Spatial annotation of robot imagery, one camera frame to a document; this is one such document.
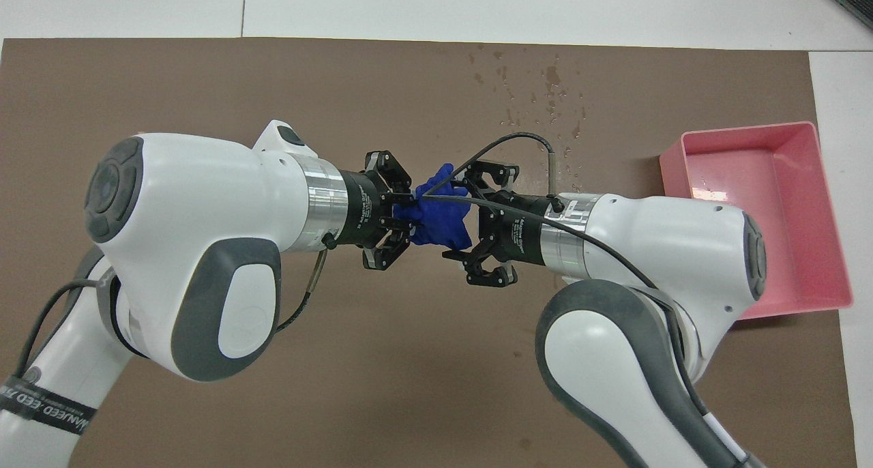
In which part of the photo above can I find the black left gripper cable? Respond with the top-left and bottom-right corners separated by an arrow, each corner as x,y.
14,232 -> 329,387

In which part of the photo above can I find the pink plastic bin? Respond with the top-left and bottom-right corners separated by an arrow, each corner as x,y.
660,121 -> 854,321

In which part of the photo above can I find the brown table mat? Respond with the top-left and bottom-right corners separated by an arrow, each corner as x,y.
0,37 -> 859,468

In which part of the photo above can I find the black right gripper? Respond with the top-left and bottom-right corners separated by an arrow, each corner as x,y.
442,159 -> 548,289

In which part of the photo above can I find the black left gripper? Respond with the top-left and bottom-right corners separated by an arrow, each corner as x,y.
339,150 -> 415,272

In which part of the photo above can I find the blue towel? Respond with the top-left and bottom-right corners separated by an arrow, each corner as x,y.
394,163 -> 473,249

